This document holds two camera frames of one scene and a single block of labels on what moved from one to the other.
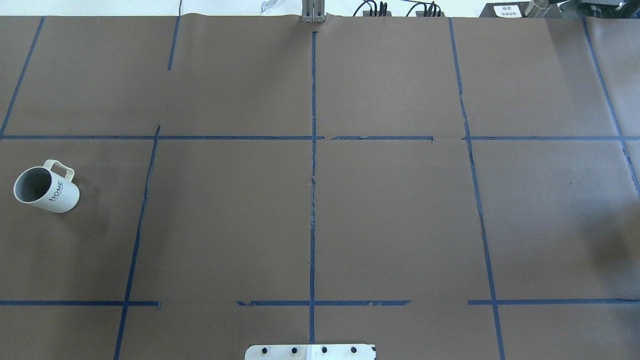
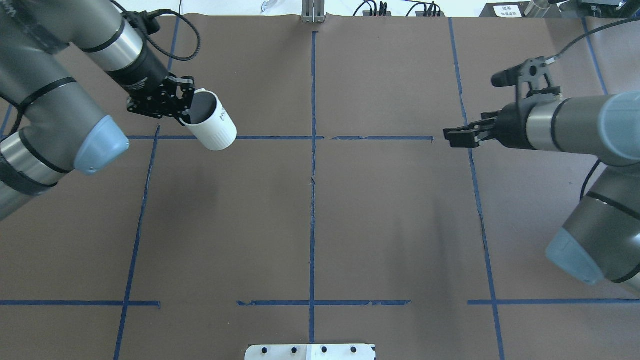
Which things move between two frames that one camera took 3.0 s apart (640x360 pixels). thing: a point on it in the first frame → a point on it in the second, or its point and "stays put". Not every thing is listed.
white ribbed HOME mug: x=41 y=186 → x=210 y=124
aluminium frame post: x=313 y=11 stays put
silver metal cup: x=537 y=8 stays put
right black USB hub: x=429 y=14 stays put
